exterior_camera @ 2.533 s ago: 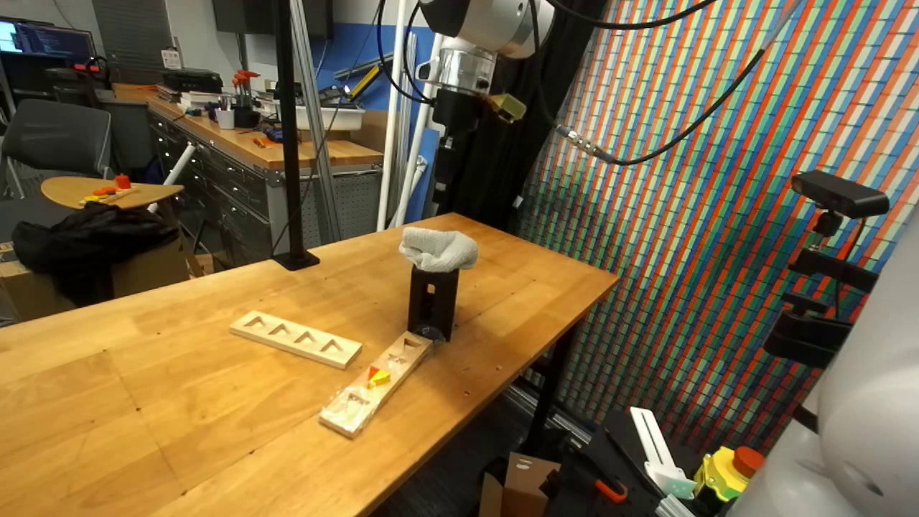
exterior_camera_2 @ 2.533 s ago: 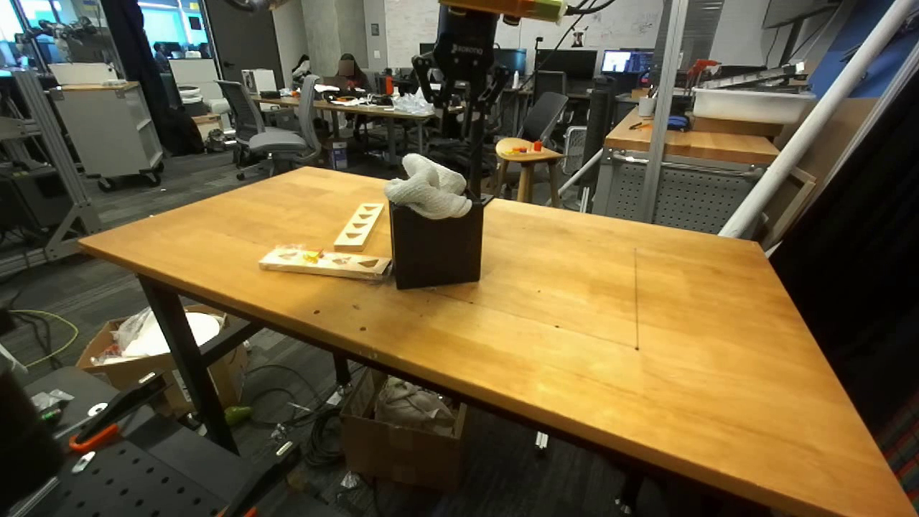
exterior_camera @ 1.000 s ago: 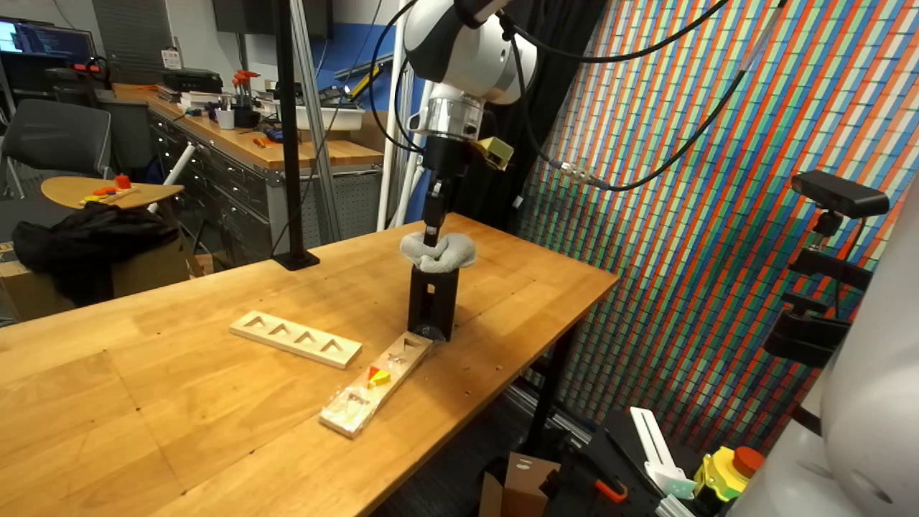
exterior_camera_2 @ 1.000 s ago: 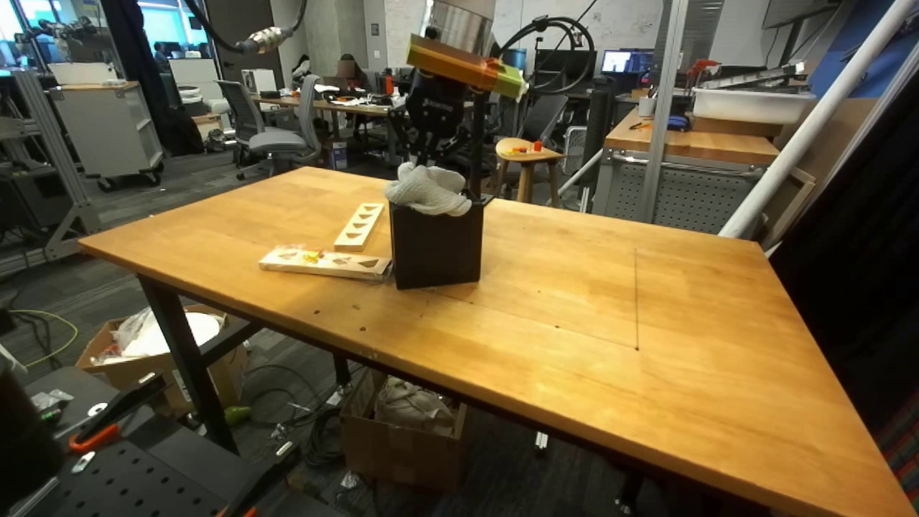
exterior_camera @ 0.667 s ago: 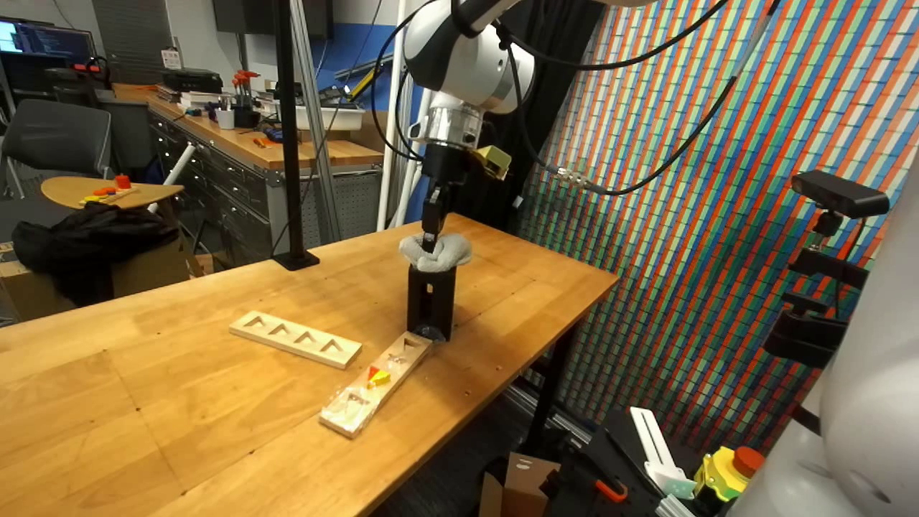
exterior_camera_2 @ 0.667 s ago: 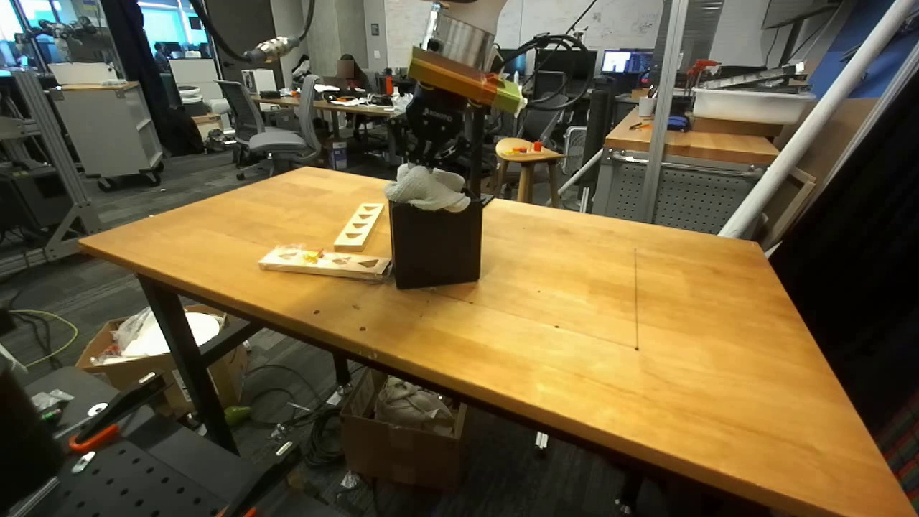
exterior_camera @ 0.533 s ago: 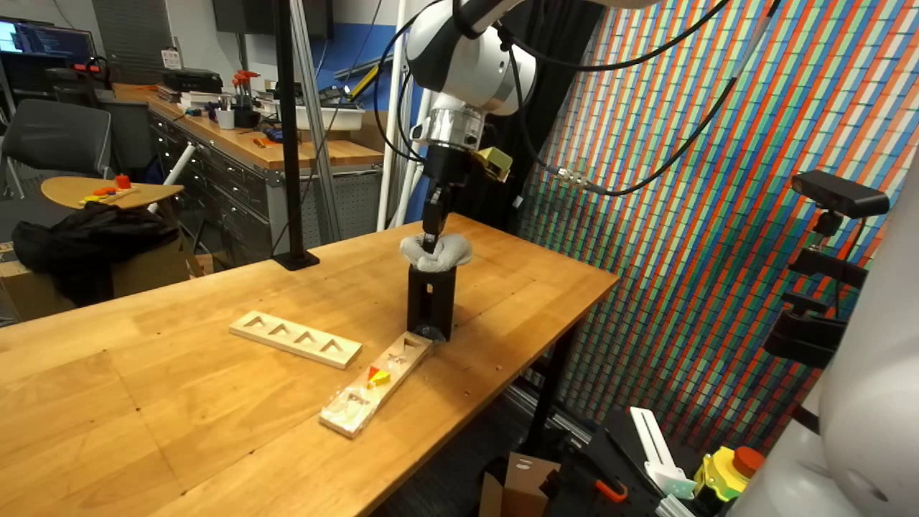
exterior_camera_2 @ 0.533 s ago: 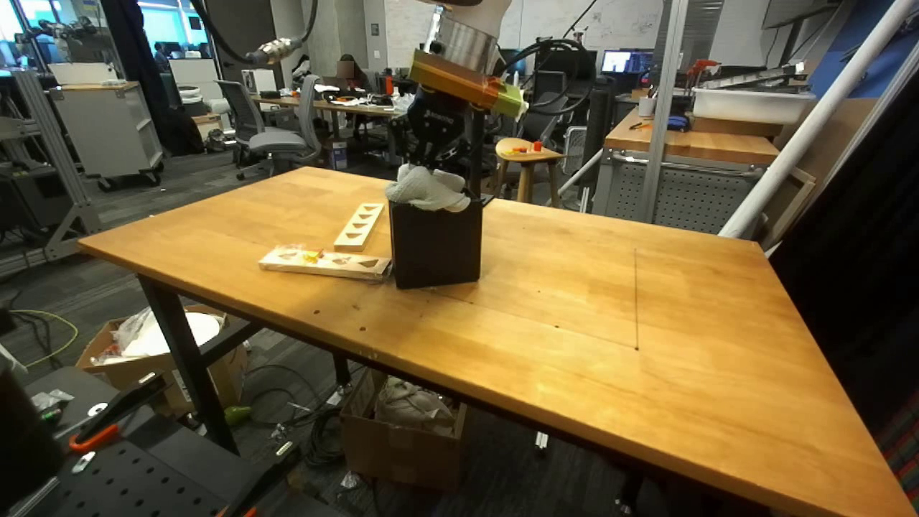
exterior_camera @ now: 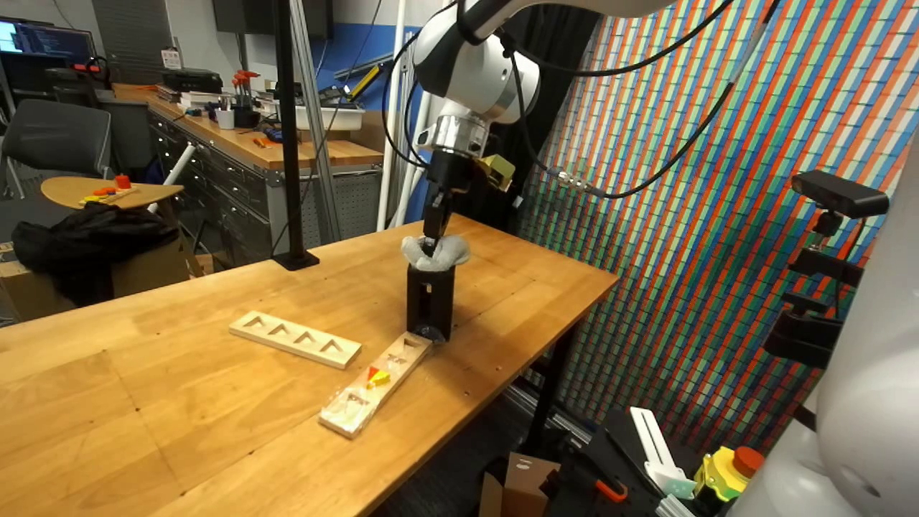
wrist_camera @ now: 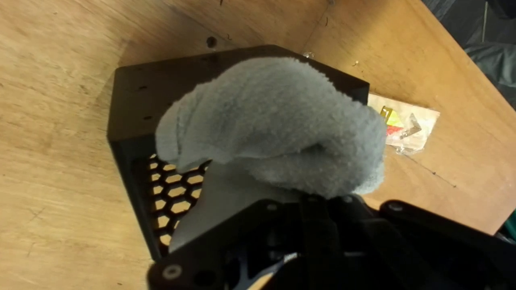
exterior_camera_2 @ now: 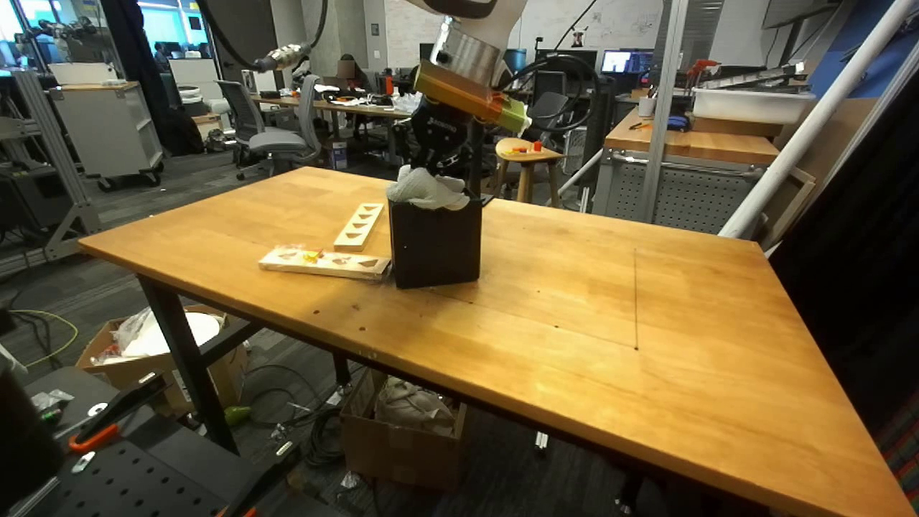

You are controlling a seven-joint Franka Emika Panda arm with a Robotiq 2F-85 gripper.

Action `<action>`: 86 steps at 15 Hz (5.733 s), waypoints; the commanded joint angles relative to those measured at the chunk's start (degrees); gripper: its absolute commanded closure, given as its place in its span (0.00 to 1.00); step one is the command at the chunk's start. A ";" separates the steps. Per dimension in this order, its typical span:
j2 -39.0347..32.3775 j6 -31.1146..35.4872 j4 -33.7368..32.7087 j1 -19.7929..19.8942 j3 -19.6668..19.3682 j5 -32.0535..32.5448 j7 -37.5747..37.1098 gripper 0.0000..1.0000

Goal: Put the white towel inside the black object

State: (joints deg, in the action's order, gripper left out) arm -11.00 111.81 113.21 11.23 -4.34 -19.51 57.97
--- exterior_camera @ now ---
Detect black cable silver connector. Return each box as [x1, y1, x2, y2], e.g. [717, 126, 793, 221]
[498, 0, 797, 201]

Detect yellow-green wrist camera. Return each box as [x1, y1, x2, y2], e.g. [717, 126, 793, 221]
[477, 151, 519, 193]

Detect white metal rail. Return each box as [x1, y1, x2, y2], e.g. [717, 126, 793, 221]
[625, 404, 697, 517]

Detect black perforated box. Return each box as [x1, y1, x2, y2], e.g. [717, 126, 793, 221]
[404, 261, 460, 345]

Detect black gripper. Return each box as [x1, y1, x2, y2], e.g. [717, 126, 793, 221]
[419, 149, 474, 257]

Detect white cloth towel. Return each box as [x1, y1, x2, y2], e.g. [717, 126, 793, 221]
[399, 230, 474, 273]

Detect black metal table leg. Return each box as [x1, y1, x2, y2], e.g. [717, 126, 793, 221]
[521, 317, 587, 457]

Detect white slanted pole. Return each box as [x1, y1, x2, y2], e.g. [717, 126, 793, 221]
[372, 0, 425, 231]

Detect round wooden stool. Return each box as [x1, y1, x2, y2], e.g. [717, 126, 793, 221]
[37, 171, 185, 216]

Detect red black tool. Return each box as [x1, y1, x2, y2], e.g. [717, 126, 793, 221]
[227, 66, 263, 131]

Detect orange objects on stool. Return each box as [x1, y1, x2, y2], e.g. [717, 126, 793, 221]
[86, 171, 137, 201]

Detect wooden top workbench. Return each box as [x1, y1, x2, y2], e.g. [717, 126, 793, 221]
[102, 82, 385, 266]

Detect black stand pole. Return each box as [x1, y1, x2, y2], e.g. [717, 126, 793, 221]
[269, 0, 323, 273]

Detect white plastic bin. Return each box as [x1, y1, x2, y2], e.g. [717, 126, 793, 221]
[292, 99, 368, 134]

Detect black bag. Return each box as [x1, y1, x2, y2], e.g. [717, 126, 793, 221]
[9, 201, 184, 310]

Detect black case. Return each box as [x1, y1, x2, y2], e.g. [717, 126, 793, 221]
[158, 66, 224, 96]

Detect dark office chair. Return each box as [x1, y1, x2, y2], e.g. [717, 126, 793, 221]
[0, 96, 114, 203]

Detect black stereo camera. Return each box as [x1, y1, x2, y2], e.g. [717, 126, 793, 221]
[788, 170, 892, 221]

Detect wooden board coloured pieces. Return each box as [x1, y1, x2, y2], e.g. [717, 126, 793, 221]
[317, 328, 437, 440]

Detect brown cardboard box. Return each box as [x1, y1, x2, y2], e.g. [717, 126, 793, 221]
[112, 231, 217, 299]

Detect lit computer monitor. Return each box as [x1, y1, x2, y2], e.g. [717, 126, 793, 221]
[0, 13, 98, 66]

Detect yellow red emergency stop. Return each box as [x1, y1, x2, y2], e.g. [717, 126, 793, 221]
[692, 441, 768, 508]

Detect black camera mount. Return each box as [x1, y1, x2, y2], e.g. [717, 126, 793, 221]
[760, 208, 870, 371]

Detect wooden board triangle cutouts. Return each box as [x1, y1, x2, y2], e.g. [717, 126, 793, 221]
[227, 306, 368, 371]

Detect grey aluminium pole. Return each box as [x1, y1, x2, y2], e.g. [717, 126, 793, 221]
[286, 0, 351, 240]

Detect open cardboard box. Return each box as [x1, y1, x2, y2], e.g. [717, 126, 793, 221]
[477, 450, 566, 517]

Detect orange handled clamp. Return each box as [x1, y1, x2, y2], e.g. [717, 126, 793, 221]
[572, 447, 633, 508]

